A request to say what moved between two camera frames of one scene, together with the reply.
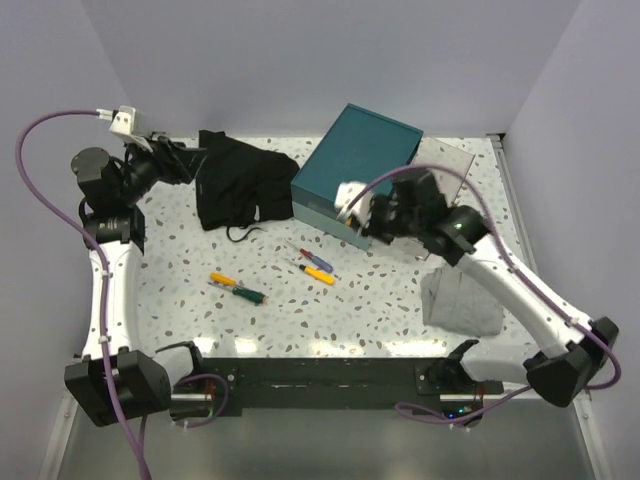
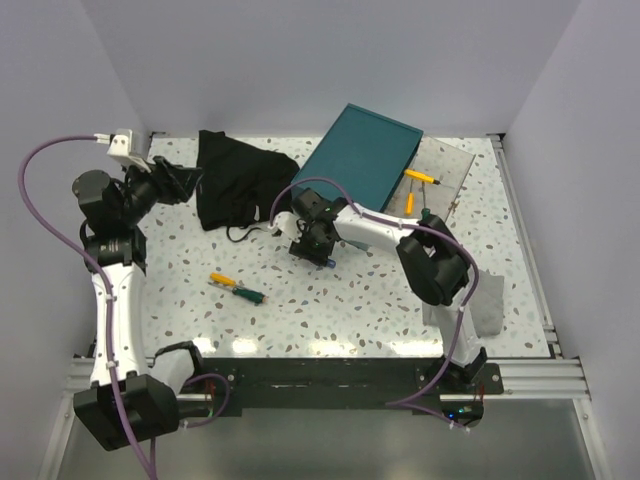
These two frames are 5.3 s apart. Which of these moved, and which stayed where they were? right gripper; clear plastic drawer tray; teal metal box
Moved: right gripper
Stayed: clear plastic drawer tray; teal metal box
